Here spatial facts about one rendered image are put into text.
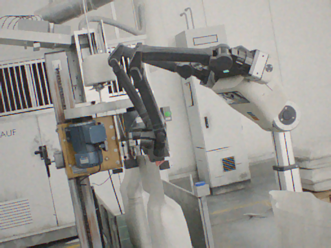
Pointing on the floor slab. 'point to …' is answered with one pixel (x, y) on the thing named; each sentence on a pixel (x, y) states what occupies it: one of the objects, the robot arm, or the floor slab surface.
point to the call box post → (207, 221)
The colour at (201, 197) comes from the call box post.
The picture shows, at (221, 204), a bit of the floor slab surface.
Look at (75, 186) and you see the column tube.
